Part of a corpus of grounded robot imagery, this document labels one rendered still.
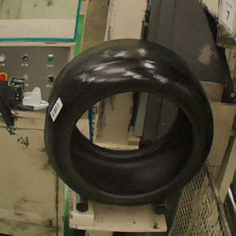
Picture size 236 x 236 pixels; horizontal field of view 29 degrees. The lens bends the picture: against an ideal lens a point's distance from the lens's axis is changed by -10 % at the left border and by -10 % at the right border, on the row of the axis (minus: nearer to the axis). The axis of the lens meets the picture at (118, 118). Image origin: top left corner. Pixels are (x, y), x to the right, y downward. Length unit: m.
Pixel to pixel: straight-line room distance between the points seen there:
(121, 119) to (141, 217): 0.40
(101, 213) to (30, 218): 0.83
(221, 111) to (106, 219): 0.61
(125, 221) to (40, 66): 0.80
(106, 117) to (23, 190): 0.74
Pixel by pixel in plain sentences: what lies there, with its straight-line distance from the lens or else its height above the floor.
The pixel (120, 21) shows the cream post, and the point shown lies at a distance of 1.72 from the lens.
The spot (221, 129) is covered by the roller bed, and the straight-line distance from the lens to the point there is 1.90.
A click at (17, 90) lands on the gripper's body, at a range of 1.51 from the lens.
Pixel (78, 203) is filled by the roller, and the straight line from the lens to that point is 1.65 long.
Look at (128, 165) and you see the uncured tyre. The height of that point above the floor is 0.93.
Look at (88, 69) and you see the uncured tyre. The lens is 1.43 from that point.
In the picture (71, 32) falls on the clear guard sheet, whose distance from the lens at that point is 2.03.
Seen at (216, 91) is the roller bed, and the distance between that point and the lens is 2.03.
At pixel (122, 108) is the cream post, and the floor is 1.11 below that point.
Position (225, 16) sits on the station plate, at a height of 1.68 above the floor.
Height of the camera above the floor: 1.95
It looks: 28 degrees down
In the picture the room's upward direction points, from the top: 7 degrees clockwise
